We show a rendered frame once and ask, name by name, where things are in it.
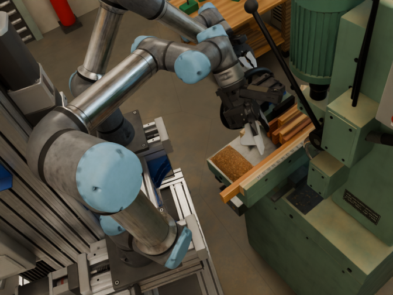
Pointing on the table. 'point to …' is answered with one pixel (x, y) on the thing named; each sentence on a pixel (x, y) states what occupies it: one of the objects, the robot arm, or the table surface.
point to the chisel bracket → (318, 107)
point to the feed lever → (316, 137)
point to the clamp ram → (282, 106)
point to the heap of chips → (231, 163)
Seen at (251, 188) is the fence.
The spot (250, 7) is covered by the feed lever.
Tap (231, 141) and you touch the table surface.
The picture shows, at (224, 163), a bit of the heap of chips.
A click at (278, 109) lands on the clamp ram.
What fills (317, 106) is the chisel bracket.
